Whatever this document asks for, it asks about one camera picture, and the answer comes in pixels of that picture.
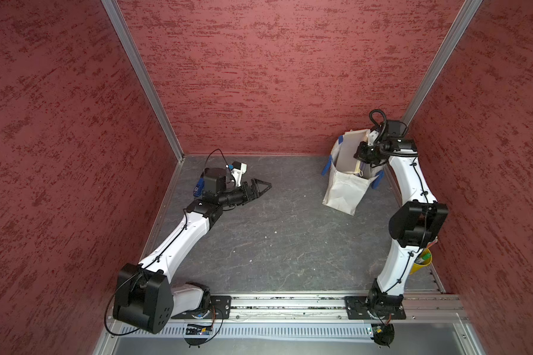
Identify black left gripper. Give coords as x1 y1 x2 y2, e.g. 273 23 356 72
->
218 179 272 206

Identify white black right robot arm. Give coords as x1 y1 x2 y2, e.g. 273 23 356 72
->
354 109 449 320

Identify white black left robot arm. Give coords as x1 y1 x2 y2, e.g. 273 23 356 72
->
107 161 272 334

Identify blue black stapler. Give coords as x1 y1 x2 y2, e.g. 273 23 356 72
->
192 175 204 198

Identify white canvas bag blue handles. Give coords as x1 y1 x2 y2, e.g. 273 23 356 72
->
322 135 383 216

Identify aluminium front rail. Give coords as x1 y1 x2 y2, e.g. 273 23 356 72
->
108 291 469 322

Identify aluminium right corner post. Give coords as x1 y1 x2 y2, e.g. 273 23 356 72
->
401 0 483 126

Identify aluminium corner post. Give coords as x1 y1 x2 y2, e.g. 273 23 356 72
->
401 0 483 126
102 0 184 162

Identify aluminium left corner post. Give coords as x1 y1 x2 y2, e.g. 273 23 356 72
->
102 0 184 162

